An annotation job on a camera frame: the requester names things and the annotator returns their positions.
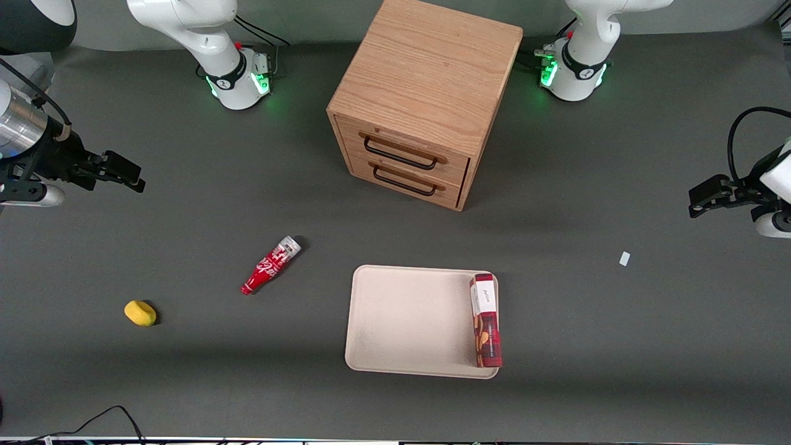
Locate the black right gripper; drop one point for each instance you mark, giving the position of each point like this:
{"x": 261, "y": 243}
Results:
{"x": 66, "y": 159}

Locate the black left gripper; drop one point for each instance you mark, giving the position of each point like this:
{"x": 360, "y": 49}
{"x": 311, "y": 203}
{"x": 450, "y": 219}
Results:
{"x": 746, "y": 185}

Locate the red coke bottle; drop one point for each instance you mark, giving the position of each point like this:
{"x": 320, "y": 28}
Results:
{"x": 267, "y": 269}

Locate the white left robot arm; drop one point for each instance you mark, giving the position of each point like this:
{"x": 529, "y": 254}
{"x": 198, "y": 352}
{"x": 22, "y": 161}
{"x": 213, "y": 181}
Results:
{"x": 587, "y": 55}

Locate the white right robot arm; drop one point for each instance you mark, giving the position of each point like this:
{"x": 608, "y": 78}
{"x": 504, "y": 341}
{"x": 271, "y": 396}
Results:
{"x": 204, "y": 31}

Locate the beige rectangular tray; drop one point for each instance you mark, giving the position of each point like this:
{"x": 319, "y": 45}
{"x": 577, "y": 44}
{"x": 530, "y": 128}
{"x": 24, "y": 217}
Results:
{"x": 411, "y": 321}

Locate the small white paper scrap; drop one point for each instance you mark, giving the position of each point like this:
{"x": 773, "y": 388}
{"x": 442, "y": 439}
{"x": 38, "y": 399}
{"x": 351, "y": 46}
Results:
{"x": 625, "y": 258}

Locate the yellow lemon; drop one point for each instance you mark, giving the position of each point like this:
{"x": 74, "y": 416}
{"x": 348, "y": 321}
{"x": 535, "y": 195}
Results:
{"x": 140, "y": 313}

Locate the wooden drawer front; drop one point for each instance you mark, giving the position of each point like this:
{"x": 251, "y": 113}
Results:
{"x": 454, "y": 165}
{"x": 450, "y": 193}

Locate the red white snack box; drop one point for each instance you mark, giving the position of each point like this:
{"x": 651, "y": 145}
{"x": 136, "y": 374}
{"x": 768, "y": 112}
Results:
{"x": 486, "y": 324}

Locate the wooden drawer cabinet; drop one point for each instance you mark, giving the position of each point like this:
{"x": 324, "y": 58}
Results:
{"x": 432, "y": 68}

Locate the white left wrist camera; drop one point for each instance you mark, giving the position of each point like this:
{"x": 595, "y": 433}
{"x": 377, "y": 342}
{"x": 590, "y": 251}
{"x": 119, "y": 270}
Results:
{"x": 772, "y": 224}

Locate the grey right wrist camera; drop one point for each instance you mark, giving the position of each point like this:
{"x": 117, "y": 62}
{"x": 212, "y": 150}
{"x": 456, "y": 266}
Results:
{"x": 37, "y": 196}

